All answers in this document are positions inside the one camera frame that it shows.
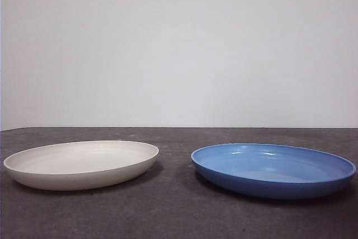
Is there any white round plate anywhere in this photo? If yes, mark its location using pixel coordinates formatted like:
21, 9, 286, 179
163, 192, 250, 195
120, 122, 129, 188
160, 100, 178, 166
3, 139, 160, 191

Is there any blue round plate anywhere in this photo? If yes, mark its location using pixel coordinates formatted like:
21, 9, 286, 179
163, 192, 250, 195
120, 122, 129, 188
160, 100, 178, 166
190, 142, 357, 200

